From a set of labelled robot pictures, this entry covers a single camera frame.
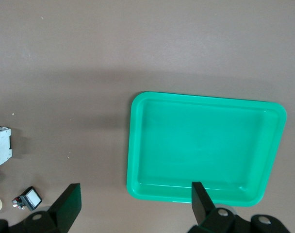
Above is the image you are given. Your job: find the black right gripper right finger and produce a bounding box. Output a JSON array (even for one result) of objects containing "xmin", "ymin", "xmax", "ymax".
[{"xmin": 188, "ymin": 181, "xmax": 236, "ymax": 233}]

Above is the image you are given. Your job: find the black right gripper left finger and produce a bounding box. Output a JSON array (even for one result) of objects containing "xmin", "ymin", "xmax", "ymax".
[{"xmin": 23, "ymin": 183, "xmax": 82, "ymax": 233}]

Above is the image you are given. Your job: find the white circuit breaker red switch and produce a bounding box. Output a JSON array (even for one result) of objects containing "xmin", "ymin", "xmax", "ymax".
[{"xmin": 0, "ymin": 125, "xmax": 13, "ymax": 167}]

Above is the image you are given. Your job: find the green plastic tray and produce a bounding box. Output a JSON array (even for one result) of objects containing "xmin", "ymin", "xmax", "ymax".
[{"xmin": 126, "ymin": 91, "xmax": 287, "ymax": 208}]

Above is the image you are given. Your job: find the black square pushbutton switch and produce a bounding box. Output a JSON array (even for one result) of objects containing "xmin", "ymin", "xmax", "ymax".
[{"xmin": 11, "ymin": 186, "xmax": 43, "ymax": 211}]

